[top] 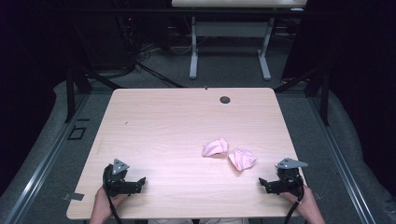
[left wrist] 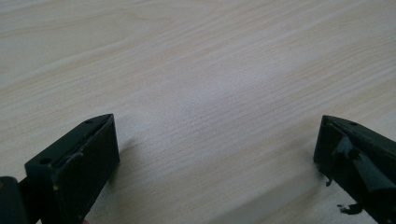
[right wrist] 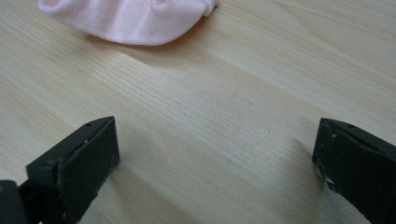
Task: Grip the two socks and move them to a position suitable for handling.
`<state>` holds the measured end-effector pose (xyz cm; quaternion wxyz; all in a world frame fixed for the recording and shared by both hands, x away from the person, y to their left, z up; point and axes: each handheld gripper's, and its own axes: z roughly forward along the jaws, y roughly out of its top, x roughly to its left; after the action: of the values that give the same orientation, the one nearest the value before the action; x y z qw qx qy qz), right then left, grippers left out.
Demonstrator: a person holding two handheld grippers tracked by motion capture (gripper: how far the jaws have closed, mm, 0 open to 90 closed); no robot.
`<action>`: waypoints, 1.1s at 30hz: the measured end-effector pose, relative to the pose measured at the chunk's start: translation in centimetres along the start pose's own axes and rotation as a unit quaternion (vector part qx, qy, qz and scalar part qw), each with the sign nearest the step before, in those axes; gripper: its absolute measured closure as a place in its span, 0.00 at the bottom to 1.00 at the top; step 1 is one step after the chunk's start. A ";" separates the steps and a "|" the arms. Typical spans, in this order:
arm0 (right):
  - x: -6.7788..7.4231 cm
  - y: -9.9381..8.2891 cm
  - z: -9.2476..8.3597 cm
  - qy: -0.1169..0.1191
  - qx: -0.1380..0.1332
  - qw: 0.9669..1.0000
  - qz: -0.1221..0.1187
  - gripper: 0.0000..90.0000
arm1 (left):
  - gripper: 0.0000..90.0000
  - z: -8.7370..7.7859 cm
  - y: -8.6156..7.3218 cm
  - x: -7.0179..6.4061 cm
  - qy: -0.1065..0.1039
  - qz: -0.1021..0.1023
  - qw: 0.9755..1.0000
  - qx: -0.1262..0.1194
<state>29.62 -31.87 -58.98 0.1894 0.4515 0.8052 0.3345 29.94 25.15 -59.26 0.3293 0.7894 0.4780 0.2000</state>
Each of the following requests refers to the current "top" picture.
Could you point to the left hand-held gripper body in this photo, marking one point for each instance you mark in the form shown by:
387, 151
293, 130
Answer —
115, 180

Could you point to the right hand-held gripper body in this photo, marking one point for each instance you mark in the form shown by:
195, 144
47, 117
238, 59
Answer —
289, 178

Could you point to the pink cloth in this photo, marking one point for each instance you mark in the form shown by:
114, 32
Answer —
242, 159
214, 148

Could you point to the person's left hand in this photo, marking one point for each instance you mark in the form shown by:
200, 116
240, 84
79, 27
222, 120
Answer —
104, 202

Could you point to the person's right hand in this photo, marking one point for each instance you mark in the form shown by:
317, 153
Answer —
300, 200

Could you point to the grey tape piece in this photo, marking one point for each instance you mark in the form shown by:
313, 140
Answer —
73, 196

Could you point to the black tape square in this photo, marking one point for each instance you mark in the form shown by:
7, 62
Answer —
76, 133

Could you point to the black tape strip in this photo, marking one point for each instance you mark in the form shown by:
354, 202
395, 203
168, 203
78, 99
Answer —
83, 119

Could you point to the white desk with grey legs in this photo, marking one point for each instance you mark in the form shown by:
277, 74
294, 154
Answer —
230, 29

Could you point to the aluminium floor rail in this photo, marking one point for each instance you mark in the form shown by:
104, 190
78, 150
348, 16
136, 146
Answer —
342, 161
40, 168

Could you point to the black metal frame stand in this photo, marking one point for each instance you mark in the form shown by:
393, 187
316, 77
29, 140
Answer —
74, 90
320, 90

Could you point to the black horizontal frame bar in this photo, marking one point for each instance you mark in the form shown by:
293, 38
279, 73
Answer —
186, 11

